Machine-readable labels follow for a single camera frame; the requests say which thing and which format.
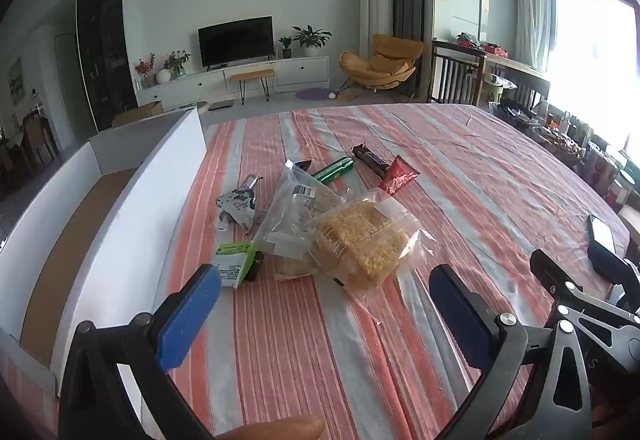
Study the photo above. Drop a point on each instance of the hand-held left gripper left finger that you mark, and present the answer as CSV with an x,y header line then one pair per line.
x,y
190,315

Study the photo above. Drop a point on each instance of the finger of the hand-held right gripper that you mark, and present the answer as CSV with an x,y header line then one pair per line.
x,y
610,265
550,270

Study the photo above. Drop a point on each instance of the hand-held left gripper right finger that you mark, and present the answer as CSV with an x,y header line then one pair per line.
x,y
460,315

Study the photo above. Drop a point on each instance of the small green snack packet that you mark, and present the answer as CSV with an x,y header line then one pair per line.
x,y
232,260

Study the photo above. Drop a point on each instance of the white cardboard box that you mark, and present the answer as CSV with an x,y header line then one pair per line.
x,y
125,240

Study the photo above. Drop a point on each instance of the yellow cake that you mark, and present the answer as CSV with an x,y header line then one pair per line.
x,y
360,240

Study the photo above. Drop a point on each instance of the brown bread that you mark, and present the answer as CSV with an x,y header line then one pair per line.
x,y
295,215

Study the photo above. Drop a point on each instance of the green sausage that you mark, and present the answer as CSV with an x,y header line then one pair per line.
x,y
334,168

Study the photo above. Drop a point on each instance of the person's left hand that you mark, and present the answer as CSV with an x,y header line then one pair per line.
x,y
280,430

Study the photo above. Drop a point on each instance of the black smartphone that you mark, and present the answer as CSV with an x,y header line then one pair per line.
x,y
601,232

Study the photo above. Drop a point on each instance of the crumpled white snack packet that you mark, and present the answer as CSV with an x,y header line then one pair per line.
x,y
237,209

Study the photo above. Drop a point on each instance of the row of bottles and jars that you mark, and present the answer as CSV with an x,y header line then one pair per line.
x,y
565,134

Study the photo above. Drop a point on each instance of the red snack packet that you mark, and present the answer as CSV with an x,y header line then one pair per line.
x,y
398,177

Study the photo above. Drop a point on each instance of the dark brown chocolate bar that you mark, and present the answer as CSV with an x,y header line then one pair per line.
x,y
370,158

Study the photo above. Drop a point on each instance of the green plastic stool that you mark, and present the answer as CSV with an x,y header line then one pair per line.
x,y
496,92

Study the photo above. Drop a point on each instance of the wooden side table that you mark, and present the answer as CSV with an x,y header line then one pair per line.
x,y
515,67

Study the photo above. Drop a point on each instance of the brown cardboard box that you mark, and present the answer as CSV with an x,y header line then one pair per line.
x,y
137,114

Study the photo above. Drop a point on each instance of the white oval floor tray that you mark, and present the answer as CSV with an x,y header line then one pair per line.
x,y
203,106

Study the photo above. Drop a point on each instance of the dark flat floor scale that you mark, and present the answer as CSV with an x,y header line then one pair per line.
x,y
221,105

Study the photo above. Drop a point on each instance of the dark wooden slatted chair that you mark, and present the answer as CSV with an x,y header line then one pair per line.
x,y
457,69

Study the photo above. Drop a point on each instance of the dark dining chair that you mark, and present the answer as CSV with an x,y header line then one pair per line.
x,y
40,137

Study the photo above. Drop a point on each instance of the round white vase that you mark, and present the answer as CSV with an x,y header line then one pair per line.
x,y
163,76

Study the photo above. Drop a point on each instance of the wooden stool with metal legs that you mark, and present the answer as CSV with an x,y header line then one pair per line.
x,y
252,73

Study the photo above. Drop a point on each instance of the purple floor mat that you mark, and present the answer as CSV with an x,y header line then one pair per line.
x,y
310,94

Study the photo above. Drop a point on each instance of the red flower arrangement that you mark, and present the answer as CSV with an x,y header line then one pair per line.
x,y
146,67

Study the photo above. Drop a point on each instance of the green plant in glass vase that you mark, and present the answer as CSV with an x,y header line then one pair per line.
x,y
177,62

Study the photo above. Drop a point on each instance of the white sheer curtain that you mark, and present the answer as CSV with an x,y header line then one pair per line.
x,y
531,4

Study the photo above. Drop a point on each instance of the white television cabinet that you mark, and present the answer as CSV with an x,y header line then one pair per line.
x,y
300,72

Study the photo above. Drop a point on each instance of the orange lounge chair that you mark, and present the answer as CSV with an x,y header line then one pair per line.
x,y
385,57

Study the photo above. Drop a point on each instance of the black television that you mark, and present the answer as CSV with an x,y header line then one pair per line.
x,y
235,42

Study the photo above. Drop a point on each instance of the black display cabinet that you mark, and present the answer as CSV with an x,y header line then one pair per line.
x,y
105,49

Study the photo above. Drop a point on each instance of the small plant dark pot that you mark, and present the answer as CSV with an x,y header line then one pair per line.
x,y
286,47

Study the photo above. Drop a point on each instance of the large leafy plant white pot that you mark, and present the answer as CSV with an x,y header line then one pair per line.
x,y
311,39

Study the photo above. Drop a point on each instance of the cloth covered standing air conditioner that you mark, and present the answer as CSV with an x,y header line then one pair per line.
x,y
375,4

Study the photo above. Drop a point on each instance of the framed wall picture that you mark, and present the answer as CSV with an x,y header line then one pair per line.
x,y
16,80

